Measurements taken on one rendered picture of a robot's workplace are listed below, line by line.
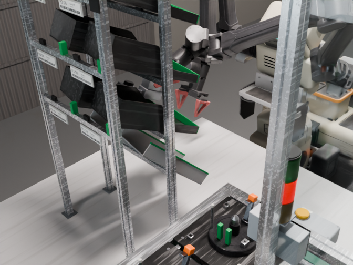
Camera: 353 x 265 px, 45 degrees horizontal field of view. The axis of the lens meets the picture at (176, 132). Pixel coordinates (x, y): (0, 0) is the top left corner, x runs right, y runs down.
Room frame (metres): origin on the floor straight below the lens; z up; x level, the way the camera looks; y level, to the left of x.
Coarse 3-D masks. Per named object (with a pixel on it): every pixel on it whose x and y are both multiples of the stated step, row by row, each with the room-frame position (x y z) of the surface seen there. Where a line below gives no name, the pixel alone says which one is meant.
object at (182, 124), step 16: (96, 96) 0.99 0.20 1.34; (128, 96) 1.06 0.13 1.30; (96, 112) 0.97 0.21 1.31; (128, 112) 0.91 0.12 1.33; (144, 112) 0.94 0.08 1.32; (160, 112) 0.96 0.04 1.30; (176, 112) 1.12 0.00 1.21; (128, 128) 0.91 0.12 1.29; (144, 128) 0.94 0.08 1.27; (160, 128) 0.96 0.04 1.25; (176, 128) 0.99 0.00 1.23; (192, 128) 1.02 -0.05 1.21
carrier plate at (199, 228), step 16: (224, 208) 0.95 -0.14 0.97; (240, 208) 0.95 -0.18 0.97; (192, 224) 0.89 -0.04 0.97; (208, 224) 0.89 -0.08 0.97; (176, 240) 0.83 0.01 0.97; (192, 240) 0.83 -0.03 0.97; (208, 240) 0.83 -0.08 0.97; (192, 256) 0.79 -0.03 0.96; (208, 256) 0.77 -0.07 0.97; (224, 256) 0.77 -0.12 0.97
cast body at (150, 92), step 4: (144, 80) 1.20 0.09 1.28; (148, 80) 1.18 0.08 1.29; (144, 84) 1.19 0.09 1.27; (148, 84) 1.17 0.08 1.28; (152, 84) 1.18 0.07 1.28; (140, 88) 1.19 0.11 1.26; (144, 88) 1.17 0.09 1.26; (148, 88) 1.17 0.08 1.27; (152, 88) 1.18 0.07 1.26; (156, 88) 1.18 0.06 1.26; (140, 92) 1.17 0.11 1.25; (144, 92) 1.16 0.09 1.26; (148, 92) 1.17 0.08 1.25; (152, 92) 1.17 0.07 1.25; (156, 92) 1.18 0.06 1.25; (160, 92) 1.19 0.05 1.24; (144, 96) 1.16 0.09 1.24; (148, 96) 1.17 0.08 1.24; (152, 96) 1.17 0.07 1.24; (156, 96) 1.18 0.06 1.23; (160, 96) 1.19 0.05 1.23
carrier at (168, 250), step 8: (160, 248) 0.81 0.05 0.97; (168, 248) 0.80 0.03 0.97; (176, 248) 0.80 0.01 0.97; (152, 256) 0.78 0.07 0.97; (160, 256) 0.78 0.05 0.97; (168, 256) 0.78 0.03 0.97; (176, 256) 0.78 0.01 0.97; (144, 264) 0.75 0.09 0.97; (152, 264) 0.75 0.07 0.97; (160, 264) 0.75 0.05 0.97; (168, 264) 0.75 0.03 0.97; (176, 264) 0.75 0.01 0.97; (192, 264) 0.75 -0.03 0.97
